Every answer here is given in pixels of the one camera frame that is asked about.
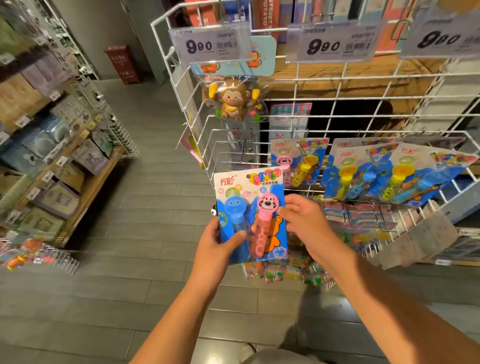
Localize person's left forearm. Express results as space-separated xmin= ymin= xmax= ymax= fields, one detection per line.
xmin=129 ymin=273 xmax=230 ymax=364

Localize red floor cabinet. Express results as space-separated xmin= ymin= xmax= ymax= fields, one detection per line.
xmin=105 ymin=43 xmax=141 ymax=85

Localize white wire side rack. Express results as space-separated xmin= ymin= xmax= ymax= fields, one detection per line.
xmin=45 ymin=0 xmax=141 ymax=159

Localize person's left hand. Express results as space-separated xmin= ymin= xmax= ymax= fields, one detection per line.
xmin=187 ymin=217 xmax=249 ymax=290

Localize white price tag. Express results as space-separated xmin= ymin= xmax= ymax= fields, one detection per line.
xmin=171 ymin=22 xmax=254 ymax=66
xmin=286 ymin=20 xmax=384 ymax=63
xmin=401 ymin=6 xmax=480 ymax=60

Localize wooden goods shelf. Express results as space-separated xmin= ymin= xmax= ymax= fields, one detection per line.
xmin=0 ymin=15 xmax=125 ymax=249

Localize clear plastic label holder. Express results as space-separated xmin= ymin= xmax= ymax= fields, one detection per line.
xmin=375 ymin=210 xmax=460 ymax=271

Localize wooden shelf with pouches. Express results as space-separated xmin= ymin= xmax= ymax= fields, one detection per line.
xmin=0 ymin=15 xmax=114 ymax=241

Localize wooden shelf unit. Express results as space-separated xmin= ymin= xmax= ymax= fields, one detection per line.
xmin=431 ymin=225 xmax=480 ymax=267

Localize row of colourful boxes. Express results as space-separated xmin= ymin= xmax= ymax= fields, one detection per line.
xmin=176 ymin=0 xmax=425 ymax=54

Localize pile of small toy packets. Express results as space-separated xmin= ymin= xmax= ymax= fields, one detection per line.
xmin=240 ymin=198 xmax=406 ymax=286

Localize person's grey clothing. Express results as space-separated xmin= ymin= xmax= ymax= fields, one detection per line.
xmin=240 ymin=346 xmax=324 ymax=364

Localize wooden display stand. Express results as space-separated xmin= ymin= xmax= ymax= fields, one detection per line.
xmin=262 ymin=45 xmax=451 ymax=102

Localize person's right hand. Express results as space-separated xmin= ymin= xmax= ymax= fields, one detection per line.
xmin=277 ymin=193 xmax=354 ymax=264

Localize bubble wand cards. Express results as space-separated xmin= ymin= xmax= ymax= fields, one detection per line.
xmin=271 ymin=136 xmax=477 ymax=205

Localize blue and pink bubble wand card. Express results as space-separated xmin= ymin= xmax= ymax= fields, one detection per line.
xmin=213 ymin=166 xmax=290 ymax=265

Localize brown monkey toy packet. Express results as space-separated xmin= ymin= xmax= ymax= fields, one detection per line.
xmin=191 ymin=36 xmax=279 ymax=123

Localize white wire display rack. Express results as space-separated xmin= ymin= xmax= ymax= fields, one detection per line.
xmin=150 ymin=0 xmax=480 ymax=286

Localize pink hanging packet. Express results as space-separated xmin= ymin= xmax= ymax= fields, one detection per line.
xmin=180 ymin=123 xmax=207 ymax=168

